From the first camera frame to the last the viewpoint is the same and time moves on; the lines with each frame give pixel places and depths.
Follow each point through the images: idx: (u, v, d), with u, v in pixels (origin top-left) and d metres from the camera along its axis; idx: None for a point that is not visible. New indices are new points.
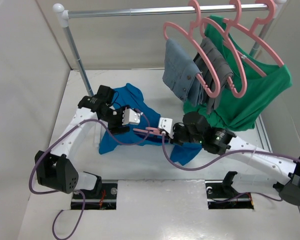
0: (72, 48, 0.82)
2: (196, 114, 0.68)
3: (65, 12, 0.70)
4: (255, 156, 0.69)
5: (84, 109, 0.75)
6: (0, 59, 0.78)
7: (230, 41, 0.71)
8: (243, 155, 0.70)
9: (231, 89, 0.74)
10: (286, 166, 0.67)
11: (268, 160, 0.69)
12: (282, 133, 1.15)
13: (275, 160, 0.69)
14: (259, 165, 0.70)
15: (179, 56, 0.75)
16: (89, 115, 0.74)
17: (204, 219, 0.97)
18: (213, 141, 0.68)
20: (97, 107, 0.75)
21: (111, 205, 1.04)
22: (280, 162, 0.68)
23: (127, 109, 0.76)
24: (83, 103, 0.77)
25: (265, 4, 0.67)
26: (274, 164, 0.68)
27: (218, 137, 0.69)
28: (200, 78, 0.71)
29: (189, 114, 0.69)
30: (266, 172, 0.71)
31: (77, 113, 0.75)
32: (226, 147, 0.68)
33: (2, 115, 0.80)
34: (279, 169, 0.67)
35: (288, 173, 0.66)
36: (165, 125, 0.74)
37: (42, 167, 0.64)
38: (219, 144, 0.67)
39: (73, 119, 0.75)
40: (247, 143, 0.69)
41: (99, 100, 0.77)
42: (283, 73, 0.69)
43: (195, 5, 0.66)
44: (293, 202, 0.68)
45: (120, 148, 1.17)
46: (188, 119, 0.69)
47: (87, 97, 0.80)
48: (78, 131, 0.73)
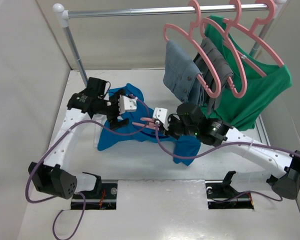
0: (72, 48, 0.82)
2: (190, 106, 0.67)
3: (65, 12, 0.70)
4: (252, 149, 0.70)
5: (74, 111, 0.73)
6: (0, 59, 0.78)
7: (230, 41, 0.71)
8: (239, 147, 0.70)
9: (231, 89, 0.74)
10: (281, 160, 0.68)
11: (264, 153, 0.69)
12: (282, 133, 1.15)
13: (271, 152, 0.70)
14: (255, 158, 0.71)
15: (179, 58, 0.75)
16: (80, 116, 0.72)
17: (204, 219, 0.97)
18: (209, 131, 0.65)
20: (87, 107, 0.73)
21: (111, 205, 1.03)
22: (276, 156, 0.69)
23: (121, 97, 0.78)
24: (73, 102, 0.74)
25: (265, 4, 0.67)
26: (270, 157, 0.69)
27: (214, 127, 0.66)
28: (200, 78, 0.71)
29: (184, 106, 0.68)
30: (260, 164, 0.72)
31: (66, 116, 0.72)
32: (223, 138, 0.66)
33: (2, 115, 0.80)
34: (275, 163, 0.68)
35: (284, 167, 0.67)
36: (160, 114, 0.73)
37: (37, 178, 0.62)
38: (215, 135, 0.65)
39: (63, 123, 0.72)
40: (244, 135, 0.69)
41: (89, 99, 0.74)
42: (283, 73, 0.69)
43: (195, 5, 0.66)
44: (284, 194, 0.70)
45: (120, 148, 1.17)
46: (181, 110, 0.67)
47: (76, 95, 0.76)
48: (70, 135, 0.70)
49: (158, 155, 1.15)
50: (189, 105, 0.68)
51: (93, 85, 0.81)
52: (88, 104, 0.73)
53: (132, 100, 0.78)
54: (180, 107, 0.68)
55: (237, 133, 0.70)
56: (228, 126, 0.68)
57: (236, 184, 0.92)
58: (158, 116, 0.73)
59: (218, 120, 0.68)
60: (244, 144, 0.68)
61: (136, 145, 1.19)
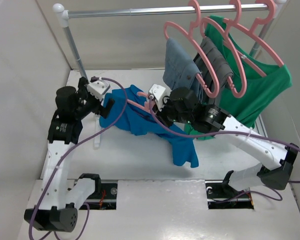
0: (72, 48, 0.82)
2: (185, 90, 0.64)
3: (65, 12, 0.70)
4: (250, 140, 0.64)
5: (57, 144, 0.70)
6: (0, 59, 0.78)
7: (230, 41, 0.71)
8: (236, 137, 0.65)
9: (231, 89, 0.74)
10: (277, 152, 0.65)
11: (261, 145, 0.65)
12: (282, 133, 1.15)
13: (268, 145, 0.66)
14: (250, 149, 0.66)
15: (179, 57, 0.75)
16: (63, 149, 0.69)
17: (204, 218, 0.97)
18: (206, 118, 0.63)
20: (69, 138, 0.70)
21: (111, 205, 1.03)
22: (272, 148, 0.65)
23: (89, 87, 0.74)
24: (53, 132, 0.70)
25: (265, 4, 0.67)
26: (266, 149, 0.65)
27: (211, 115, 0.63)
28: (200, 77, 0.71)
29: (178, 91, 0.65)
30: (254, 155, 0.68)
31: (51, 151, 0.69)
32: (220, 127, 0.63)
33: (2, 114, 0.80)
34: (271, 155, 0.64)
35: (279, 160, 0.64)
36: (156, 91, 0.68)
37: (38, 221, 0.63)
38: (212, 123, 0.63)
39: (49, 159, 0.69)
40: (241, 125, 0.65)
41: (69, 128, 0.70)
42: (283, 73, 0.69)
43: (195, 5, 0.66)
44: (272, 185, 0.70)
45: (120, 148, 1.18)
46: (175, 96, 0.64)
47: (53, 124, 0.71)
48: (59, 171, 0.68)
49: (158, 155, 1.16)
50: (182, 90, 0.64)
51: (64, 104, 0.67)
52: (70, 134, 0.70)
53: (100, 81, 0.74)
54: (174, 93, 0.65)
55: (234, 123, 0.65)
56: (226, 113, 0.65)
57: (235, 184, 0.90)
58: (154, 93, 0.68)
59: (214, 106, 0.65)
60: (242, 134, 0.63)
61: (136, 145, 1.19)
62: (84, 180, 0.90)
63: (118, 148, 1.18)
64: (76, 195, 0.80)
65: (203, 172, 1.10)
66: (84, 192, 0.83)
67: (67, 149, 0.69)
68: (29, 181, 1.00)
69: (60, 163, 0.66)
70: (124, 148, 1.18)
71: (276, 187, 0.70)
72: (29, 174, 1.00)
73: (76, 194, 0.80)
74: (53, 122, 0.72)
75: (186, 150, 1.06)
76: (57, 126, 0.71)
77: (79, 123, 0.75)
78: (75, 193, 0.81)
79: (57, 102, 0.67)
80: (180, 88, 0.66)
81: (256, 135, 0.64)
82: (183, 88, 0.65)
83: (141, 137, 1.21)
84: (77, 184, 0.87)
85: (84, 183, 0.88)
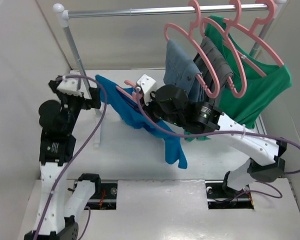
0: (72, 48, 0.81)
2: (172, 89, 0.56)
3: (65, 12, 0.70)
4: (245, 139, 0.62)
5: (50, 166, 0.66)
6: (0, 59, 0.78)
7: (230, 40, 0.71)
8: (231, 137, 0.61)
9: (231, 89, 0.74)
10: (270, 148, 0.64)
11: (255, 142, 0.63)
12: (282, 133, 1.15)
13: (261, 141, 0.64)
14: (244, 148, 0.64)
15: (179, 58, 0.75)
16: (57, 172, 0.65)
17: (204, 218, 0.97)
18: (199, 119, 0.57)
20: (62, 159, 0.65)
21: (111, 205, 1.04)
22: (266, 145, 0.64)
23: (62, 88, 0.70)
24: (45, 152, 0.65)
25: (265, 4, 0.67)
26: (261, 146, 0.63)
27: (205, 114, 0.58)
28: (200, 78, 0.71)
29: (165, 89, 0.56)
30: (247, 153, 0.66)
31: (43, 174, 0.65)
32: (216, 127, 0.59)
33: (2, 114, 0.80)
34: (265, 152, 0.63)
35: (273, 156, 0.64)
36: (145, 83, 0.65)
37: None
38: (206, 123, 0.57)
39: (42, 183, 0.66)
40: (235, 123, 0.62)
41: (61, 148, 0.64)
42: (283, 73, 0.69)
43: (195, 5, 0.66)
44: (263, 178, 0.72)
45: (120, 149, 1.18)
46: (162, 96, 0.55)
47: (42, 146, 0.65)
48: (55, 196, 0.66)
49: (157, 155, 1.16)
50: (170, 88, 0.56)
51: (52, 125, 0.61)
52: (63, 155, 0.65)
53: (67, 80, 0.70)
54: (160, 93, 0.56)
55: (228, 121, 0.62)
56: (220, 111, 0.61)
57: (233, 184, 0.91)
58: (142, 85, 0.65)
59: (205, 103, 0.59)
60: (237, 133, 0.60)
61: (136, 145, 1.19)
62: (82, 186, 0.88)
63: (118, 148, 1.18)
64: (76, 206, 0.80)
65: (203, 172, 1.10)
66: (83, 200, 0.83)
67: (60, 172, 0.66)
68: (28, 181, 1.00)
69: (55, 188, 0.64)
70: (124, 149, 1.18)
71: (265, 180, 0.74)
72: (29, 174, 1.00)
73: (76, 204, 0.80)
74: (43, 141, 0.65)
75: (173, 150, 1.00)
76: (48, 145, 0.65)
77: (71, 139, 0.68)
78: (75, 203, 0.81)
79: (43, 125, 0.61)
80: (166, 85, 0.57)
81: (251, 133, 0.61)
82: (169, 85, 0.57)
83: (141, 137, 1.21)
84: (75, 192, 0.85)
85: (82, 190, 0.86)
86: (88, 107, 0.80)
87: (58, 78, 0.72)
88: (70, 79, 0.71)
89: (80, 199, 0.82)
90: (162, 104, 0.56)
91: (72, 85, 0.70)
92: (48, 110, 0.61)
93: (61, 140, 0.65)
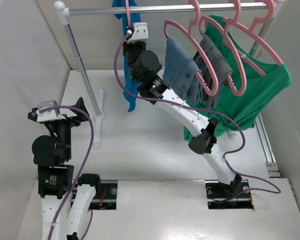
0: (73, 46, 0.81)
2: (154, 60, 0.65)
3: (66, 9, 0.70)
4: (181, 110, 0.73)
5: (50, 199, 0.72)
6: (1, 58, 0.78)
7: (229, 39, 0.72)
8: (170, 107, 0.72)
9: (231, 87, 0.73)
10: (201, 123, 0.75)
11: (189, 115, 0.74)
12: (282, 133, 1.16)
13: (195, 115, 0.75)
14: (179, 118, 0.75)
15: (178, 55, 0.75)
16: (57, 203, 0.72)
17: (205, 218, 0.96)
18: (149, 88, 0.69)
20: (61, 192, 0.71)
21: (111, 205, 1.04)
22: (198, 119, 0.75)
23: (40, 120, 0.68)
24: (44, 185, 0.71)
25: (264, 3, 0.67)
26: (193, 119, 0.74)
27: (154, 85, 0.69)
28: (199, 76, 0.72)
29: (151, 57, 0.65)
30: (180, 122, 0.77)
31: (44, 207, 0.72)
32: (159, 97, 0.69)
33: (1, 113, 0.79)
34: (195, 124, 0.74)
35: (201, 129, 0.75)
36: (138, 31, 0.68)
37: None
38: (152, 93, 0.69)
39: (44, 214, 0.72)
40: (178, 97, 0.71)
41: (59, 180, 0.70)
42: (282, 72, 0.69)
43: (195, 3, 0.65)
44: (195, 151, 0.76)
45: (120, 148, 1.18)
46: (146, 61, 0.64)
47: (40, 182, 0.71)
48: (57, 227, 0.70)
49: (157, 156, 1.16)
50: (154, 61, 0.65)
51: (48, 162, 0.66)
52: (60, 187, 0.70)
53: (42, 112, 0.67)
54: (146, 57, 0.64)
55: (172, 94, 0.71)
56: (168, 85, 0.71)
57: (224, 178, 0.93)
58: (137, 31, 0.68)
59: (158, 78, 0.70)
60: (176, 104, 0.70)
61: (136, 144, 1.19)
62: (82, 193, 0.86)
63: (117, 149, 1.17)
64: (78, 221, 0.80)
65: (203, 172, 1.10)
66: (84, 209, 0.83)
67: (60, 203, 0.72)
68: (28, 180, 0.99)
69: (55, 220, 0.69)
70: (123, 149, 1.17)
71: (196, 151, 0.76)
72: (28, 174, 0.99)
73: (78, 218, 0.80)
74: (40, 175, 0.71)
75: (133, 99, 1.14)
76: (46, 178, 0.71)
77: (69, 169, 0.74)
78: (76, 216, 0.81)
79: (40, 163, 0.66)
80: (154, 55, 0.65)
81: (187, 106, 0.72)
82: (156, 56, 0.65)
83: (141, 137, 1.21)
84: (75, 202, 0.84)
85: (83, 198, 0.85)
86: (77, 124, 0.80)
87: (33, 112, 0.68)
88: (46, 108, 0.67)
89: (81, 210, 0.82)
90: (140, 66, 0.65)
91: (50, 115, 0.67)
92: (42, 148, 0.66)
93: (58, 173, 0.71)
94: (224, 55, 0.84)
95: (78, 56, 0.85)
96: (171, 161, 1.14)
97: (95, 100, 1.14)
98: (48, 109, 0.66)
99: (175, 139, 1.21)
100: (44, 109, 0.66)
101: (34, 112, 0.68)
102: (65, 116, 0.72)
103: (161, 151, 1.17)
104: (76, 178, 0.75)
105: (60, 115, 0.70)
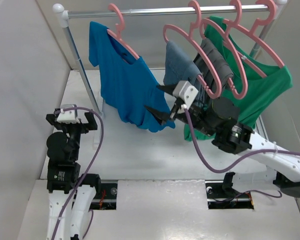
0: (72, 47, 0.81)
2: (227, 106, 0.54)
3: (65, 12, 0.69)
4: (277, 157, 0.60)
5: (58, 193, 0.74)
6: (1, 60, 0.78)
7: (230, 42, 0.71)
8: (264, 156, 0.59)
9: (232, 90, 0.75)
10: None
11: (289, 160, 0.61)
12: (282, 135, 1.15)
13: (294, 159, 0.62)
14: (278, 166, 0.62)
15: (178, 59, 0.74)
16: (63, 198, 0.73)
17: (205, 219, 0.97)
18: (232, 138, 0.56)
20: (68, 187, 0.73)
21: (111, 205, 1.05)
22: (299, 162, 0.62)
23: (59, 120, 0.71)
24: (52, 180, 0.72)
25: (265, 5, 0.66)
26: (294, 164, 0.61)
27: (236, 133, 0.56)
28: (201, 79, 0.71)
29: (222, 104, 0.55)
30: (277, 169, 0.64)
31: (52, 201, 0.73)
32: (248, 146, 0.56)
33: (1, 115, 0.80)
34: (298, 170, 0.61)
35: None
36: (189, 96, 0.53)
37: None
38: (239, 143, 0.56)
39: (51, 209, 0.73)
40: (266, 140, 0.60)
41: (67, 176, 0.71)
42: (283, 74, 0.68)
43: (195, 5, 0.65)
44: (293, 195, 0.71)
45: (120, 148, 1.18)
46: (220, 110, 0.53)
47: (51, 177, 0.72)
48: (63, 221, 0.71)
49: (157, 156, 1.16)
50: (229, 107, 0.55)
51: (59, 155, 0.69)
52: (68, 183, 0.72)
53: (64, 111, 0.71)
54: (218, 105, 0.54)
55: (259, 139, 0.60)
56: (250, 130, 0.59)
57: (239, 186, 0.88)
58: (186, 98, 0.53)
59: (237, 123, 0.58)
60: (269, 151, 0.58)
61: (136, 143, 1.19)
62: (82, 194, 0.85)
63: (117, 149, 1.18)
64: (79, 222, 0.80)
65: (203, 172, 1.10)
66: (85, 210, 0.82)
67: (67, 198, 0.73)
68: (29, 180, 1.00)
69: (62, 214, 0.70)
70: (124, 149, 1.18)
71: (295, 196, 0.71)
72: (29, 174, 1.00)
73: (79, 219, 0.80)
74: (50, 171, 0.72)
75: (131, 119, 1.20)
76: (55, 174, 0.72)
77: (77, 168, 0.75)
78: (77, 218, 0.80)
79: (51, 154, 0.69)
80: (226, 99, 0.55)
81: (284, 150, 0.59)
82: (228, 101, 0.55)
83: (141, 137, 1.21)
84: (75, 203, 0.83)
85: (83, 198, 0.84)
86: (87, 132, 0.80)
87: (56, 110, 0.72)
88: (67, 109, 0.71)
89: (81, 212, 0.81)
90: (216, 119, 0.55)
91: (70, 116, 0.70)
92: (55, 142, 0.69)
93: (66, 170, 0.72)
94: (224, 57, 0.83)
95: (77, 58, 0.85)
96: (171, 161, 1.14)
97: (95, 101, 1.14)
98: (69, 108, 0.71)
99: (175, 140, 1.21)
100: (67, 108, 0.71)
101: (57, 112, 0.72)
102: (79, 120, 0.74)
103: (160, 151, 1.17)
104: (82, 177, 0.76)
105: (78, 119, 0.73)
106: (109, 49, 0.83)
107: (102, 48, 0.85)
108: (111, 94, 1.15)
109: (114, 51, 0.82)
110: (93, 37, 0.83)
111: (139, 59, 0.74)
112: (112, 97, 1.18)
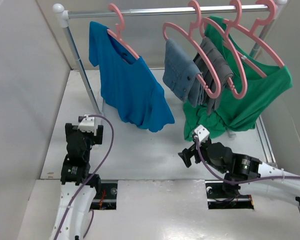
0: (72, 47, 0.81)
2: (220, 148, 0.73)
3: (65, 12, 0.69)
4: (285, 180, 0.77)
5: (69, 185, 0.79)
6: (1, 60, 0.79)
7: (230, 42, 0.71)
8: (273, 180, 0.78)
9: (231, 90, 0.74)
10: None
11: (297, 183, 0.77)
12: (282, 135, 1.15)
13: None
14: (288, 188, 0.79)
15: (177, 59, 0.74)
16: (74, 190, 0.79)
17: (205, 219, 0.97)
18: (242, 171, 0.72)
20: (79, 180, 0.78)
21: (111, 205, 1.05)
22: None
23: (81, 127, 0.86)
24: (65, 175, 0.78)
25: (265, 5, 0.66)
26: None
27: (245, 165, 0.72)
28: (200, 78, 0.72)
29: (218, 147, 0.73)
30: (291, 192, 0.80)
31: (63, 191, 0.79)
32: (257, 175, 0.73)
33: (2, 116, 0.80)
34: None
35: None
36: (201, 132, 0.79)
37: None
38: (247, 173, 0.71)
39: (61, 199, 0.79)
40: (274, 169, 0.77)
41: (79, 171, 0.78)
42: (283, 74, 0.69)
43: (195, 5, 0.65)
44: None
45: (120, 148, 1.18)
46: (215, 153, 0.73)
47: (65, 171, 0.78)
48: (71, 210, 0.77)
49: (157, 155, 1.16)
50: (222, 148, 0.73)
51: (75, 150, 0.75)
52: (80, 176, 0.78)
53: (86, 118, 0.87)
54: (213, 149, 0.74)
55: (268, 168, 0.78)
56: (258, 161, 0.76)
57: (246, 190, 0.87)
58: (198, 133, 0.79)
59: (246, 157, 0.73)
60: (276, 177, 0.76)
61: (136, 143, 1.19)
62: (82, 194, 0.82)
63: (118, 149, 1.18)
64: (79, 223, 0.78)
65: (204, 172, 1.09)
66: (85, 212, 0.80)
67: (77, 189, 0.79)
68: (29, 181, 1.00)
69: (71, 203, 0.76)
70: (124, 149, 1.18)
71: None
72: (29, 175, 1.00)
73: (79, 221, 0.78)
74: (65, 165, 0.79)
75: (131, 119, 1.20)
76: (69, 168, 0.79)
77: (88, 165, 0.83)
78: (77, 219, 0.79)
79: (68, 148, 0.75)
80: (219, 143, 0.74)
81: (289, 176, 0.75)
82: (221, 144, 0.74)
83: (141, 137, 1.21)
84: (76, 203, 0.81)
85: (83, 199, 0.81)
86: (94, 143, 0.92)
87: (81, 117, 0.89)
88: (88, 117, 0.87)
89: (81, 213, 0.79)
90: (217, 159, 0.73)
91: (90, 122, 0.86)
92: (73, 137, 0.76)
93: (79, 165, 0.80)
94: (224, 56, 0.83)
95: (77, 58, 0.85)
96: (171, 161, 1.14)
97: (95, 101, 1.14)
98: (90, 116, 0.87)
99: (175, 140, 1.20)
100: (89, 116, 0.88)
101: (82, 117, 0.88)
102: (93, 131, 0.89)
103: (160, 151, 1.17)
104: (91, 175, 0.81)
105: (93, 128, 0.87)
106: (109, 49, 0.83)
107: (102, 48, 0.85)
108: (111, 94, 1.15)
109: (114, 51, 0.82)
110: (94, 37, 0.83)
111: (139, 59, 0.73)
112: (112, 97, 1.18)
